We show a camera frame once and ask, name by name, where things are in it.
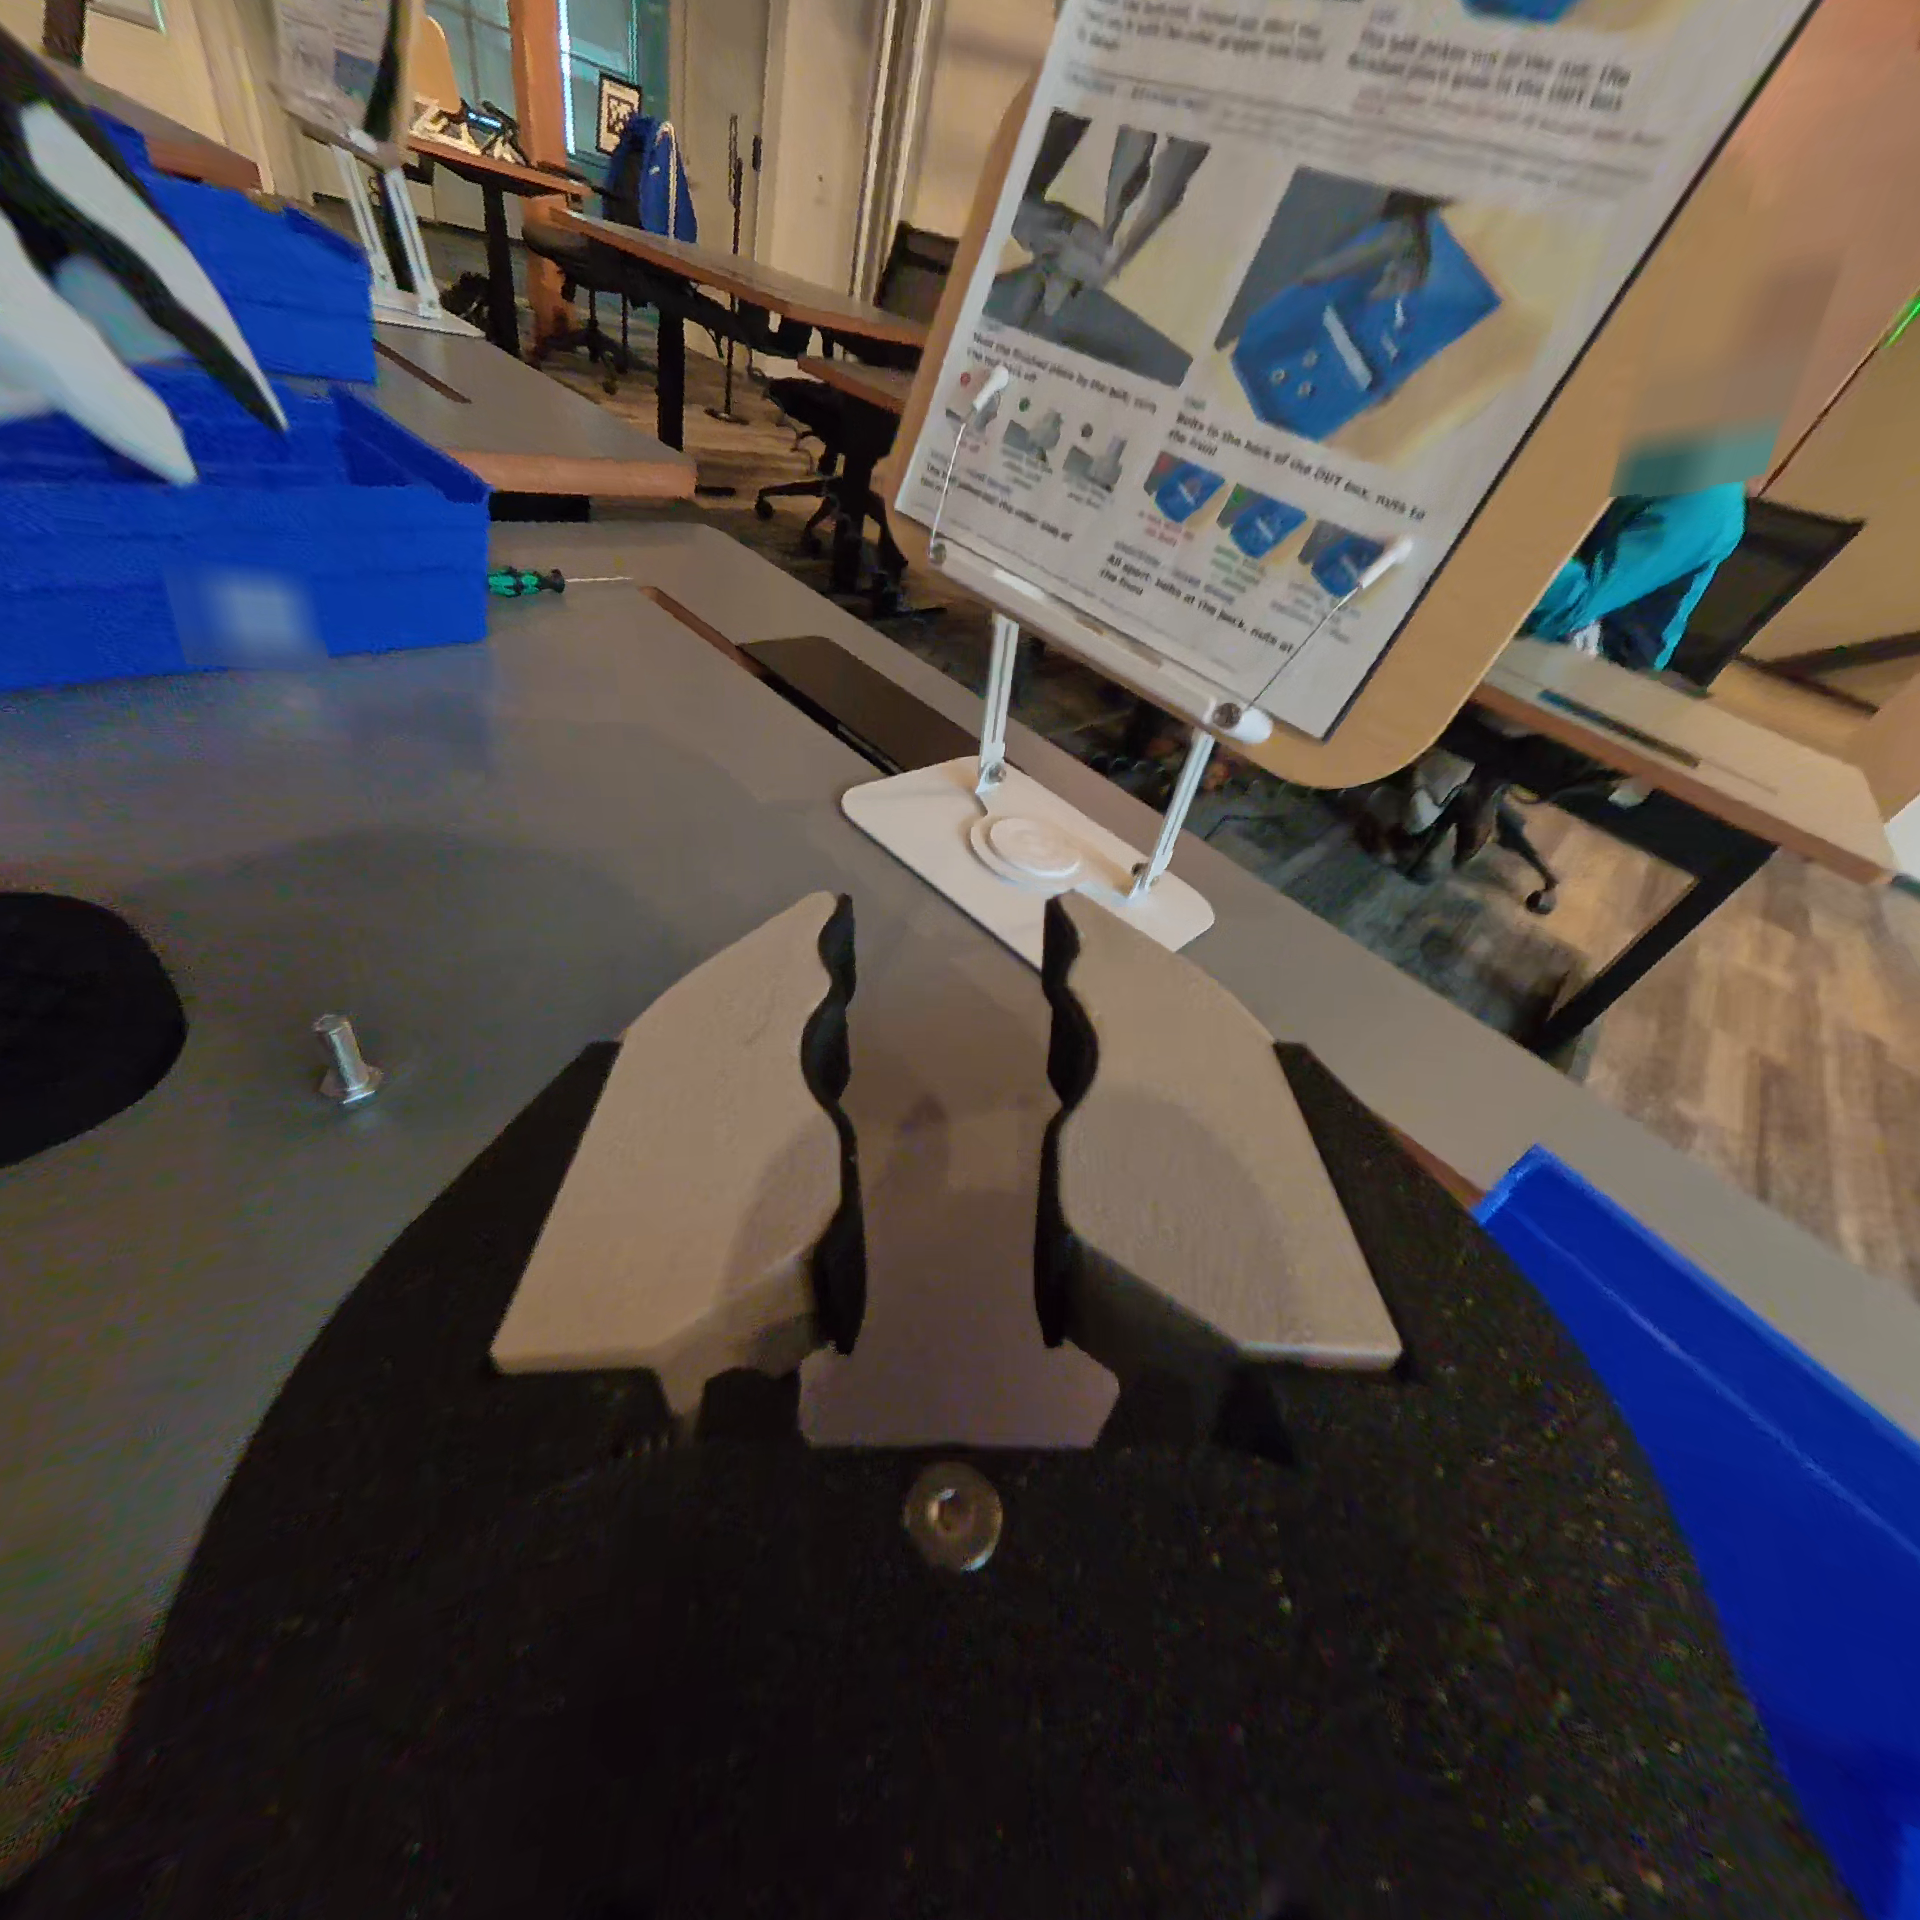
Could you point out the black wrist rest pad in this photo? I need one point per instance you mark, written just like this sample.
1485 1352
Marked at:
75 1021

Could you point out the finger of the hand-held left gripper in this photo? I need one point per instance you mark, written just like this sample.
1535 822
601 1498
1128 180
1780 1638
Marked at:
60 378
89 180

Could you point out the poster on white stand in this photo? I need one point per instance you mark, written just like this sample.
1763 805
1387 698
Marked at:
336 59

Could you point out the light wooden board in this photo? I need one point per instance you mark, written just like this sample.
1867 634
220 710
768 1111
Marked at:
1680 303

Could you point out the blue jacket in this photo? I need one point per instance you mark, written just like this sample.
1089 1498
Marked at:
649 180

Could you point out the blue plastic bin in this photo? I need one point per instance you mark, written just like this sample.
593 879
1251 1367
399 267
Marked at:
377 524
303 287
1772 1472

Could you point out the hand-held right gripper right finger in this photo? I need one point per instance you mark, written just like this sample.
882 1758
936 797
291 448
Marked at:
1199 1170

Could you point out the printed instruction poster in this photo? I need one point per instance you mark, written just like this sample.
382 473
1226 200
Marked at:
1274 303

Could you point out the steel hex bolt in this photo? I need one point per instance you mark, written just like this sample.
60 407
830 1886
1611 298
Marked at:
342 1051

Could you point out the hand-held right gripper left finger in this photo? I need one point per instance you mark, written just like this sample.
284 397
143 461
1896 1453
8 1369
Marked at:
674 1187

